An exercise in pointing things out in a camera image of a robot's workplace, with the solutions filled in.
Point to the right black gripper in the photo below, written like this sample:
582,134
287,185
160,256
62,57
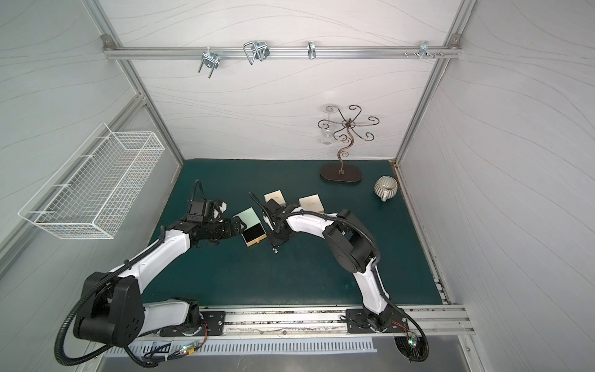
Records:
272,221

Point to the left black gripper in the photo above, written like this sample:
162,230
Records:
231,227

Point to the mint green jewelry box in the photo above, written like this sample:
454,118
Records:
254,232

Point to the cream drawer jewelry box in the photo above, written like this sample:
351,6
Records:
312,203

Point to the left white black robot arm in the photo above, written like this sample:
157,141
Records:
111,311

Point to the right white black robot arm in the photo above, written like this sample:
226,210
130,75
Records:
353,247

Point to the black metal jewelry stand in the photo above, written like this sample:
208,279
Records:
346,133

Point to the dark green table mat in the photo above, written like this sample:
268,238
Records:
304,272

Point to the clear glass on stand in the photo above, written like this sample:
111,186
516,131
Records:
327,126

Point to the grey ribbed ceramic ornament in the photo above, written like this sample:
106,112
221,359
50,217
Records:
386,188

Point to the left metal clamp hook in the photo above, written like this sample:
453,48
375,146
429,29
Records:
209,62

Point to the metal clamp hook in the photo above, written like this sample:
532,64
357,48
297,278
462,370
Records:
209,62
256,50

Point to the middle metal clamp hook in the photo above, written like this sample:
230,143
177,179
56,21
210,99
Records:
256,50

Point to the aluminium cross bar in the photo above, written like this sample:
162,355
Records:
277,52

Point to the small metal clamp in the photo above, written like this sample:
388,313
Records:
311,50

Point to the right metal clamp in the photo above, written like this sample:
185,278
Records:
424,52

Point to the white wire basket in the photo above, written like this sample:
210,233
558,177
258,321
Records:
89,196

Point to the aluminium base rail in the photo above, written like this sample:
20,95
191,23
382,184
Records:
227,322

